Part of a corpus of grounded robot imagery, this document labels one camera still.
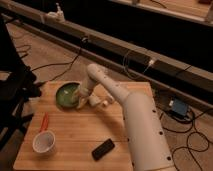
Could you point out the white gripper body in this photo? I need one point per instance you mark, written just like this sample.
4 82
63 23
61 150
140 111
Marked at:
85 89

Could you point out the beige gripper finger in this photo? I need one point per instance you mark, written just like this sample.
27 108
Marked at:
81 102

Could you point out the green ceramic bowl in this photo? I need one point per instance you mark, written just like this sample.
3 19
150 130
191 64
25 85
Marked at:
64 95

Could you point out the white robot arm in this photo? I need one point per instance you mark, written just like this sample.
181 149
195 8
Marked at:
148 146

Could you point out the white rectangular block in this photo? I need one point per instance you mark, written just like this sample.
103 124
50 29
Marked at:
94 100

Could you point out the white tube bottle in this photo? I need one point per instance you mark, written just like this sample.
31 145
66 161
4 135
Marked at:
109 100

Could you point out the black rectangular remote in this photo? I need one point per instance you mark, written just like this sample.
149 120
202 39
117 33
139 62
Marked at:
102 149

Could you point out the black office chair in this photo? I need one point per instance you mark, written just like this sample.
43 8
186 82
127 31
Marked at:
16 89

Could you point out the white power strip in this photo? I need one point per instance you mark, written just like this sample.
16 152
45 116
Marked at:
58 15

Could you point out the blue power box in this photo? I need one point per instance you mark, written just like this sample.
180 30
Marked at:
178 108

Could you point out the grey metal rail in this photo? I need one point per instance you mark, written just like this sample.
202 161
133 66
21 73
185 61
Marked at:
164 64

